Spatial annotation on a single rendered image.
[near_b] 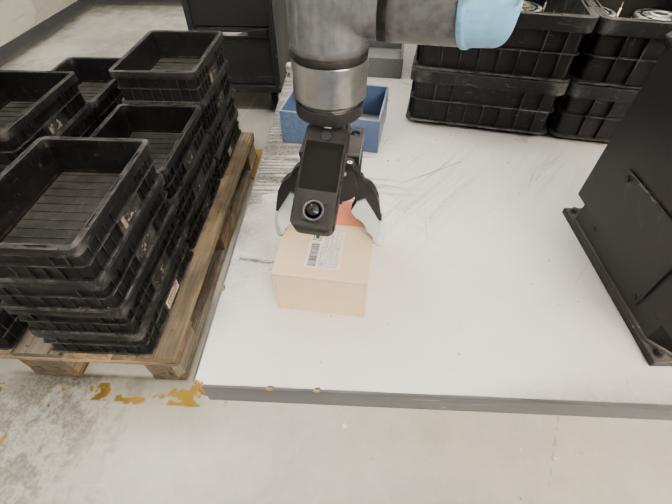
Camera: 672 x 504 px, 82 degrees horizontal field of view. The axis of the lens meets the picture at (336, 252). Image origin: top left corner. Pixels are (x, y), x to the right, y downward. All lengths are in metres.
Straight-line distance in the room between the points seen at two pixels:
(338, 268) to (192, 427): 0.88
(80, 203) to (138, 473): 0.72
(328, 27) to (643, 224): 0.45
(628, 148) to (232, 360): 0.59
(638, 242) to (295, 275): 0.44
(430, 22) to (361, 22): 0.05
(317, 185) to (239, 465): 0.93
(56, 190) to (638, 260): 1.27
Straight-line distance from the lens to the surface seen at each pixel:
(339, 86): 0.39
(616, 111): 0.96
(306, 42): 0.38
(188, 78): 1.51
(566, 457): 1.33
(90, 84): 2.15
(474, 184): 0.76
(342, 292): 0.48
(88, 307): 1.09
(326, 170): 0.40
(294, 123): 0.81
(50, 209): 1.22
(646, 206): 0.62
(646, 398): 0.59
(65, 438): 1.41
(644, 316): 0.62
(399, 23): 0.36
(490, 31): 0.37
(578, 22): 0.86
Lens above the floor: 1.14
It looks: 48 degrees down
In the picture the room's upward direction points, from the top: straight up
